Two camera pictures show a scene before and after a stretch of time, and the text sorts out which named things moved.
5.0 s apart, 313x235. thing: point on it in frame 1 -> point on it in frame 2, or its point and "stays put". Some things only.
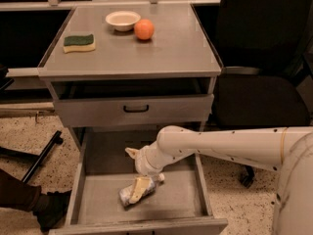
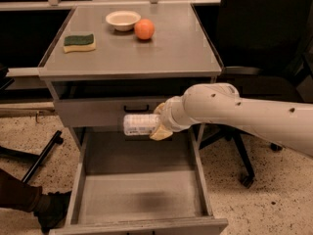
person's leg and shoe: x=50 y=208 stays put
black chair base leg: x=24 y=156 stays put
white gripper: x=142 y=161 -> x=169 y=116
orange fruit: x=144 y=28 stays put
